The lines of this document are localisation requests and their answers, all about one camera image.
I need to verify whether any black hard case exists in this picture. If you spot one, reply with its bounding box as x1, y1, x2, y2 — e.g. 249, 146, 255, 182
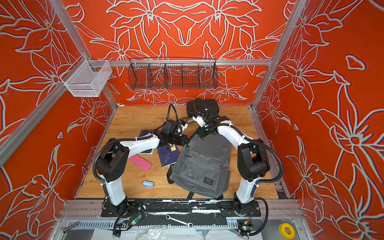
186, 99, 220, 118

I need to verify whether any grey student backpack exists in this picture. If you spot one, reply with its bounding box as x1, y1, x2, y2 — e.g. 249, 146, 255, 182
167, 134, 232, 200

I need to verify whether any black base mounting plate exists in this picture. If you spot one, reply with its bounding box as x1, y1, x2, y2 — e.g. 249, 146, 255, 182
101, 197, 262, 218

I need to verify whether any silver combination wrench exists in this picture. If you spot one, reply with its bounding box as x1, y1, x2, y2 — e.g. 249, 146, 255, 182
166, 215, 194, 228

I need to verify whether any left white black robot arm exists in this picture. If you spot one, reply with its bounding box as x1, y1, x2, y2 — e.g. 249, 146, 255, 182
93, 114, 189, 218

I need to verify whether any black wire wall basket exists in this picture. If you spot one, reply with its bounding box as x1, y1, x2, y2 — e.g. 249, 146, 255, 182
128, 58, 219, 90

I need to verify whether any light blue stapler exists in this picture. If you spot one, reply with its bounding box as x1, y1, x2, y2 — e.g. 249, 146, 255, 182
143, 181, 155, 188

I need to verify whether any yellow tape roll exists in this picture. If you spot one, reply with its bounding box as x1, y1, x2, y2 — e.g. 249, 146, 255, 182
279, 223, 296, 240

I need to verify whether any grey bolt on frame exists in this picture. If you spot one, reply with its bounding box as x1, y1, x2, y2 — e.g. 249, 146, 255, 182
62, 221, 80, 234

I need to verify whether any white wire wall basket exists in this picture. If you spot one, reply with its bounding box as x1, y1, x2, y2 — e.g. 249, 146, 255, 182
61, 60, 112, 97

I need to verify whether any blue notebook yellow label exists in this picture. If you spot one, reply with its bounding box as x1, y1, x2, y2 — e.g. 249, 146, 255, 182
157, 145, 180, 168

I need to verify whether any pink pencil case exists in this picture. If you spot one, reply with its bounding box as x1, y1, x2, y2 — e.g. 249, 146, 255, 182
128, 155, 152, 172

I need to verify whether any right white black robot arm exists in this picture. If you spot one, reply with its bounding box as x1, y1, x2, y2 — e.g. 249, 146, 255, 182
187, 98, 284, 216

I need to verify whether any small metal hand tool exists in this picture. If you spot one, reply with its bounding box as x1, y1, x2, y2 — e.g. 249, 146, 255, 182
180, 117, 195, 124

